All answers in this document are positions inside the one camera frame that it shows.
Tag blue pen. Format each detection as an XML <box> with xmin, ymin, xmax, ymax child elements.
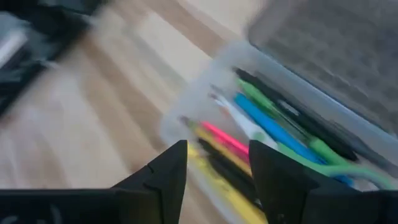
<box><xmin>233</xmin><ymin>92</ymin><xmax>355</xmax><ymax>186</ymax></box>

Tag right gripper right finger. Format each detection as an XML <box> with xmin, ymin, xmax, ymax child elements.
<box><xmin>248</xmin><ymin>139</ymin><xmax>361</xmax><ymax>224</ymax></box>

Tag green mechanical pencil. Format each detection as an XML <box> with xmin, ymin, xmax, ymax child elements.
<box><xmin>236</xmin><ymin>78</ymin><xmax>348</xmax><ymax>166</ymax></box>

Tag black pen with clip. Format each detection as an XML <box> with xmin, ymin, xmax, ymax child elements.
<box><xmin>197</xmin><ymin>138</ymin><xmax>261</xmax><ymax>208</ymax></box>

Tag green scissors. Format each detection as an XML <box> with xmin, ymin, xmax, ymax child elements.
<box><xmin>276</xmin><ymin>141</ymin><xmax>397</xmax><ymax>191</ymax></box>

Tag yellow highlighter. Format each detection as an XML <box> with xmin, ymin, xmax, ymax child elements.
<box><xmin>186</xmin><ymin>143</ymin><xmax>269</xmax><ymax>224</ymax></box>

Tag pink highlighter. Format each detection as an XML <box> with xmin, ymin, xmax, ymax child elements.
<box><xmin>200</xmin><ymin>121</ymin><xmax>251</xmax><ymax>164</ymax></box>

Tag grey pen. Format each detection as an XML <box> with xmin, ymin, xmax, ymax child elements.
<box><xmin>210</xmin><ymin>91</ymin><xmax>279</xmax><ymax>149</ymax></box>

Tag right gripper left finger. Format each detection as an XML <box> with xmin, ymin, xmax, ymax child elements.
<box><xmin>112</xmin><ymin>139</ymin><xmax>188</xmax><ymax>224</ymax></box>

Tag clear plastic supply box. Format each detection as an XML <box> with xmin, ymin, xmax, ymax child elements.
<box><xmin>160</xmin><ymin>0</ymin><xmax>398</xmax><ymax>224</ymax></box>

